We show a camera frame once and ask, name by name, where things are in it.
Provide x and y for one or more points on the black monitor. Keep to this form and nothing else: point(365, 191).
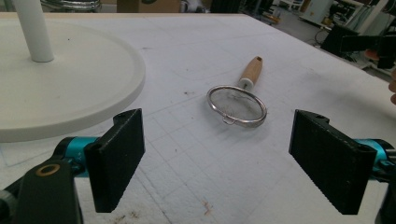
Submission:
point(337, 40)

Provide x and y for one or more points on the black chair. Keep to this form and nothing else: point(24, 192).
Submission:
point(224, 5)

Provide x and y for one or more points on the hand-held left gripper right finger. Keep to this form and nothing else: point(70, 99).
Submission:
point(330, 161)

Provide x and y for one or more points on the brown cardboard box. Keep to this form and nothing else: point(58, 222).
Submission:
point(148, 5)

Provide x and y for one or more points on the white round stand with pole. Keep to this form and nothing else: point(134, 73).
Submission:
point(71, 87)

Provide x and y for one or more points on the white cabinet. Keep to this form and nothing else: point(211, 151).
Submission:
point(316, 11)

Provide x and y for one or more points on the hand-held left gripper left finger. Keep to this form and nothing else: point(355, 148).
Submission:
point(113, 161)

